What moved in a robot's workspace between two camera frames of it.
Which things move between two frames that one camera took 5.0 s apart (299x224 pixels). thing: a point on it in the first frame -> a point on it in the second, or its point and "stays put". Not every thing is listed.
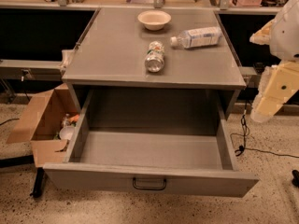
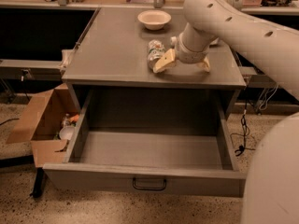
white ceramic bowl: [154, 20] stays put
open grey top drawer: [170, 141] stays put
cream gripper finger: [263, 35] -> [193, 48]
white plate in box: [66, 133] stays put
